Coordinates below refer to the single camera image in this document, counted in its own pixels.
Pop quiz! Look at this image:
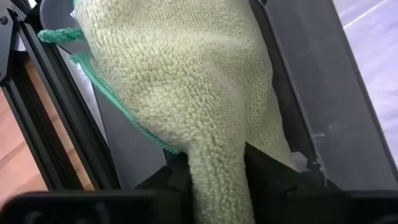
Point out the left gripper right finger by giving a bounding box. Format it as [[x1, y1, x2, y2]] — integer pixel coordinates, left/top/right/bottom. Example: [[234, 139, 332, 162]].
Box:
[[244, 141, 398, 224]]

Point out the black aluminium rig frame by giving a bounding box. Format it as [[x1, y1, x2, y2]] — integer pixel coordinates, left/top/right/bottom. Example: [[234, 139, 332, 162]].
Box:
[[0, 0, 121, 191]]

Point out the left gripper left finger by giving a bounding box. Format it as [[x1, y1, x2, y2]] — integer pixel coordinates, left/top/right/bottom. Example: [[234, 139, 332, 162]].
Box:
[[0, 149, 197, 224]]

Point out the green microfiber towel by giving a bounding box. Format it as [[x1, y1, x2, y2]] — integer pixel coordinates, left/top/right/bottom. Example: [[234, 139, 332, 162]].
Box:
[[37, 0, 310, 224]]

